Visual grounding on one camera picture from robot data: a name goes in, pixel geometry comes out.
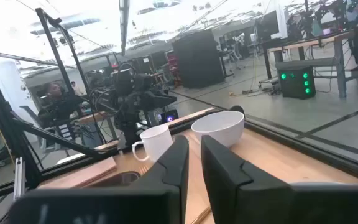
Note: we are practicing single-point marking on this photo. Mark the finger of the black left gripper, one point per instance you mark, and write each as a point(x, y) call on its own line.
point(163, 100)

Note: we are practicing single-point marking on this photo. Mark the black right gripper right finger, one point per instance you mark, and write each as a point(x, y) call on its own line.
point(228, 186)

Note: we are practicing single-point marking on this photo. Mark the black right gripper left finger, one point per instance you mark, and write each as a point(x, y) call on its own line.
point(169, 168)

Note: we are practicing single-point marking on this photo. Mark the white ceramic mug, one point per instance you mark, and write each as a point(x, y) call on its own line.
point(155, 143)

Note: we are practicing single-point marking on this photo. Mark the brown plastic tray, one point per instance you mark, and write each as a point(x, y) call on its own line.
point(120, 179)

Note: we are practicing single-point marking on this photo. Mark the white ceramic bowl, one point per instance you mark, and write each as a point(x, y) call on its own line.
point(219, 127)

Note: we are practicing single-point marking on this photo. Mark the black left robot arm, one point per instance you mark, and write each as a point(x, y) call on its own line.
point(127, 130)

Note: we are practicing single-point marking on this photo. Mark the black device purple light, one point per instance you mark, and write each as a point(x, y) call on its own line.
point(169, 118)

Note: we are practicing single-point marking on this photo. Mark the tall black cabinet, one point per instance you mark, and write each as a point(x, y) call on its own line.
point(197, 59)

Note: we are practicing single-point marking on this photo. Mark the black box green lights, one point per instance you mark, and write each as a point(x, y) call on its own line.
point(294, 87)

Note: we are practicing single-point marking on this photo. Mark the wooden workbench in background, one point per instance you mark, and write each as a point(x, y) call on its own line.
point(340, 68)

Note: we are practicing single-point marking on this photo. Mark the silver frame bracket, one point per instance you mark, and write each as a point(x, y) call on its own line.
point(19, 180)

